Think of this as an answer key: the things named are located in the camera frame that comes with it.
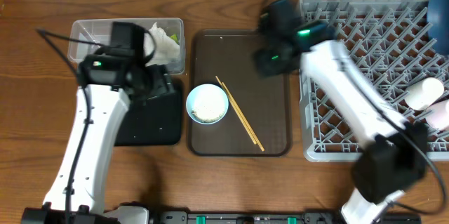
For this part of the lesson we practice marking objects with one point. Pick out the black plastic tray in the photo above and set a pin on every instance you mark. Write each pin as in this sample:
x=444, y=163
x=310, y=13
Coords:
x=157, y=121

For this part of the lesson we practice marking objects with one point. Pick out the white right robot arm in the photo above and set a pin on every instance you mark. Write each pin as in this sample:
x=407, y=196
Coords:
x=394, y=154

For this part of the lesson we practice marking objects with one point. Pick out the white paper napkin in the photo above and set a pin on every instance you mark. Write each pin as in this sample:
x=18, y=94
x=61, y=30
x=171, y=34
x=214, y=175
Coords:
x=167, y=49

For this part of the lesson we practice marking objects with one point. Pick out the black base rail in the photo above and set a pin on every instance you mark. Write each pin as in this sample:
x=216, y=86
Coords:
x=245, y=217

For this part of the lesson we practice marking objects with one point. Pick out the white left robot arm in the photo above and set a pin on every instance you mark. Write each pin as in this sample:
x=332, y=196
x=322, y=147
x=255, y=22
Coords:
x=107, y=86

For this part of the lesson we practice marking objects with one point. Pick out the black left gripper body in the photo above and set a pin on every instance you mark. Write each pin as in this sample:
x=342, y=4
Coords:
x=160, y=83

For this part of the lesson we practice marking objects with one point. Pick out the dark blue plate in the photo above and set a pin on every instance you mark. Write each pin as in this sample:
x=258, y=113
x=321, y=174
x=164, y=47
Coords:
x=437, y=15

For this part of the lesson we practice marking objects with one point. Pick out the pink plastic cup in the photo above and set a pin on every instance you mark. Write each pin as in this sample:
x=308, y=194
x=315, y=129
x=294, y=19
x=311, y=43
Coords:
x=438, y=115

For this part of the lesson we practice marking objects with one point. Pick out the grey plastic dishwasher rack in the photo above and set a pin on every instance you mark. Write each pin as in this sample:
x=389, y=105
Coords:
x=388, y=40

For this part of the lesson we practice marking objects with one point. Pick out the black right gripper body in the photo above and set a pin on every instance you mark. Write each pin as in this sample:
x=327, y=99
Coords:
x=272, y=62

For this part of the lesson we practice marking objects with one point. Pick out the light blue bowl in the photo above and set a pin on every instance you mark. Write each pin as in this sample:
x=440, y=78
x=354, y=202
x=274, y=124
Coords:
x=207, y=104

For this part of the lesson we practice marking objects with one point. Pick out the cream white plastic cup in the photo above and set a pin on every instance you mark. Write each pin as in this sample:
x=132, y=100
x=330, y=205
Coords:
x=424, y=93

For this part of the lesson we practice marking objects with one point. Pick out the clear plastic waste bin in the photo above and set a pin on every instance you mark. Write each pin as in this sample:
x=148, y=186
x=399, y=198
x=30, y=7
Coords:
x=98, y=31

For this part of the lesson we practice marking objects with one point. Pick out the wooden chopstick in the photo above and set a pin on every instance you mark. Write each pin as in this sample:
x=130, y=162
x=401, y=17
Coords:
x=219, y=81
x=243, y=119

